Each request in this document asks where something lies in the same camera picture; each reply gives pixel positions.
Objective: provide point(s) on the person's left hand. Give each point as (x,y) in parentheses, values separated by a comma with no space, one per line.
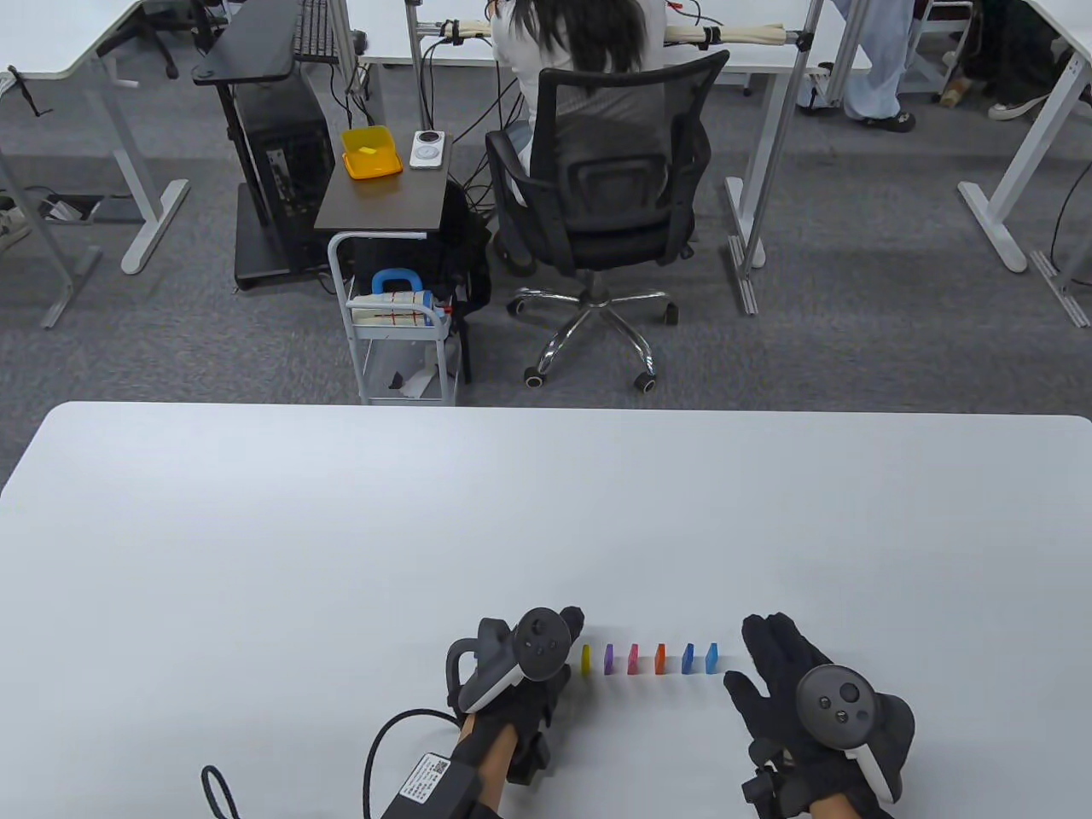
(533,708)

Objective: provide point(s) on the person's right hand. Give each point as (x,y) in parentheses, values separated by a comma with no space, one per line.
(776,665)

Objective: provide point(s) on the person's left forearm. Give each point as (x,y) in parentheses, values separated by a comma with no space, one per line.
(495,763)

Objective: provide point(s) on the black forearm battery pack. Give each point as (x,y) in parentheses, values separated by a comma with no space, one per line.
(426,789)

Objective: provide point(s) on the person's right forearm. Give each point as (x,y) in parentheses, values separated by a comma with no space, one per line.
(840,809)

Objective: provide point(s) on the black rolling stand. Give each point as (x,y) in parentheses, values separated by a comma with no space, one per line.
(247,43)

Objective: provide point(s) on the black white handheld controller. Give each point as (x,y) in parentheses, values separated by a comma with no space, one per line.
(836,708)
(544,646)

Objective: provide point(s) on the white utility cart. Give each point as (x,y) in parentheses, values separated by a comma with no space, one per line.
(401,333)

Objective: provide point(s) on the black backpack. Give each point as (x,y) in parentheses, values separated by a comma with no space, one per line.
(469,247)

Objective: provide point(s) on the black mesh office chair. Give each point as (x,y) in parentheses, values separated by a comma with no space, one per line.
(614,213)

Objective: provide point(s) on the brown side table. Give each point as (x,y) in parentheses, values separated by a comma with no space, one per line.
(380,200)

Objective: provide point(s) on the white desk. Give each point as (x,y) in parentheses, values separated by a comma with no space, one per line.
(51,34)
(1019,171)
(768,58)

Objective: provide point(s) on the white flat device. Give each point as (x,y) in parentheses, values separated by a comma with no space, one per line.
(426,153)

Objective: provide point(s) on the yellow orange plastic container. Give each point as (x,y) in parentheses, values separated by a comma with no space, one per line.
(371,162)

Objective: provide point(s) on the black computer tower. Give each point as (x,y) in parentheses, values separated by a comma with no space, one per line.
(281,171)

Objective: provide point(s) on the beige rolled bundle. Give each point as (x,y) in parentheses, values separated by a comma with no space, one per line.
(469,28)
(751,34)

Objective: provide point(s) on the floor socket box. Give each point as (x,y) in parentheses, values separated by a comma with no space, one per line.
(111,209)

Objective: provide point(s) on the black keyboard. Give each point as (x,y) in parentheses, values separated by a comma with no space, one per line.
(314,30)

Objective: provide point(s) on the black swivel chair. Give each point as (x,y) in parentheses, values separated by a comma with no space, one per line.
(153,30)

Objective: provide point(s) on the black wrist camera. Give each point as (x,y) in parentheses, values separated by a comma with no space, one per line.
(763,793)
(529,759)

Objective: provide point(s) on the grey metal frame leg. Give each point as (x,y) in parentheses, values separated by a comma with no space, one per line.
(1062,290)
(72,288)

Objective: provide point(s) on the aluminium frame post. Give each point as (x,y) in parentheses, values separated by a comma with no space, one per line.
(416,68)
(784,128)

